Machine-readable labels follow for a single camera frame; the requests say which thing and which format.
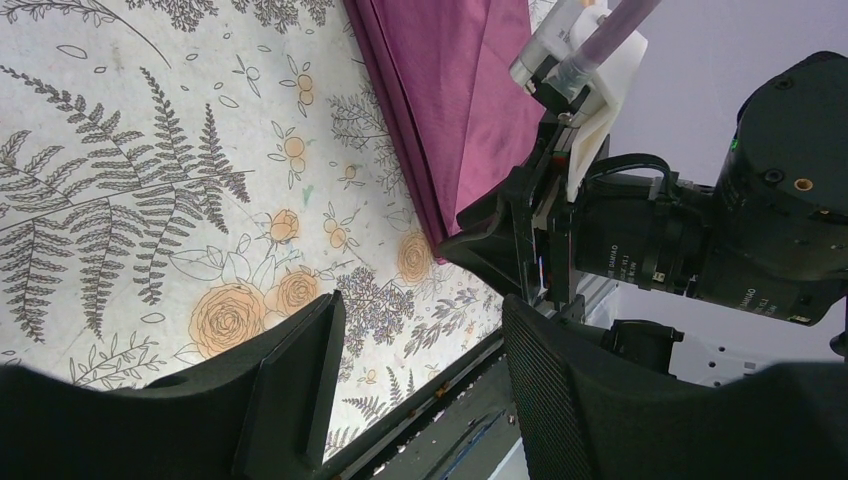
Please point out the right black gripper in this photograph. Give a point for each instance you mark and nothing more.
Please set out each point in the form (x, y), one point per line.
(519, 237)

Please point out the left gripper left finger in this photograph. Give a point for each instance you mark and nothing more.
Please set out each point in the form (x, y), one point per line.
(259, 410)

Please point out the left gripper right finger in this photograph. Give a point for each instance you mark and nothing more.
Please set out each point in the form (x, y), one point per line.
(585, 413)

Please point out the purple cloth napkin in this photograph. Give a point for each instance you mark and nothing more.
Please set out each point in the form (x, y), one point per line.
(456, 119)

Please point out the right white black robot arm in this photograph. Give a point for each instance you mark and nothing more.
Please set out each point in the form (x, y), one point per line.
(768, 238)

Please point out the floral patterned table mat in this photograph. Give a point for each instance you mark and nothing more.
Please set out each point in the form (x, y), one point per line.
(179, 177)

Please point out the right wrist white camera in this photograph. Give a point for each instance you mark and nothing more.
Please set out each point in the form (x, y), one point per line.
(579, 64)

